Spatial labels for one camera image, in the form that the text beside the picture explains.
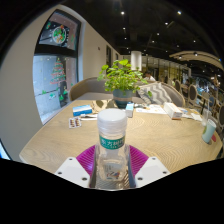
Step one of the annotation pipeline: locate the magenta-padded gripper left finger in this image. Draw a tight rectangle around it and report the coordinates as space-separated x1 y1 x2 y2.
54 144 100 190

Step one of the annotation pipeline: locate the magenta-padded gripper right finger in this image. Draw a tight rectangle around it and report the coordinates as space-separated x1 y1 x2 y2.
128 144 172 189

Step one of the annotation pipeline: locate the clear plastic water bottle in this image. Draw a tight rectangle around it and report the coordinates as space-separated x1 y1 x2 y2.
94 108 132 190

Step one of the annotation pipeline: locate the pill blister pack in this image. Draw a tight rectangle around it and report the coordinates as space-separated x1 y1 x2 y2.
68 116 83 129

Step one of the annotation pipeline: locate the blue flat box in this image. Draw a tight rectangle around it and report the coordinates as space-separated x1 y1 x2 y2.
72 104 93 117

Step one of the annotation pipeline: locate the small blue white box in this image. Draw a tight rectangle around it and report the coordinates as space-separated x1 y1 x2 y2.
125 102 135 118

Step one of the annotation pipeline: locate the white paper booklet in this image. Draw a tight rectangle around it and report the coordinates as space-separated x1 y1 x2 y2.
189 112 204 122

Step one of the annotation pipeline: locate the grey curved sofa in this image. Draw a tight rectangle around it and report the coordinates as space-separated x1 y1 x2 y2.
68 77 186 108

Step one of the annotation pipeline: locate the window with tree decal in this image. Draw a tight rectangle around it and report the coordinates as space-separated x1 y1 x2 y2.
32 54 79 125

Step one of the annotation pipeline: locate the group of dining chairs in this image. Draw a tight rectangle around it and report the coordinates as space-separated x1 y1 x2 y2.
172 77 224 134

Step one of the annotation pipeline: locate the person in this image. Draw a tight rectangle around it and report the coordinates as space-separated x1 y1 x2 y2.
143 70 157 83

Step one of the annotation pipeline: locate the green potted plant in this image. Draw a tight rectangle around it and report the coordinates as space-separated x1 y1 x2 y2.
97 59 150 110

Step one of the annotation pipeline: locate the white round pillar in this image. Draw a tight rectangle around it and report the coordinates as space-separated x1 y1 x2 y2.
130 50 143 72

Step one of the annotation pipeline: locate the curved beige ceiling canopy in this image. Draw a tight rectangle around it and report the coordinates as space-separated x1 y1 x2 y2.
168 50 224 71

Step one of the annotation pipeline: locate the group of ceiling spotlights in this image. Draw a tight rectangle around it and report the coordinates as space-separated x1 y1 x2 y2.
118 9 201 58

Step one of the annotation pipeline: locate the white mug with green handle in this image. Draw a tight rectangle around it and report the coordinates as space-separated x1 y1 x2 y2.
201 118 218 145

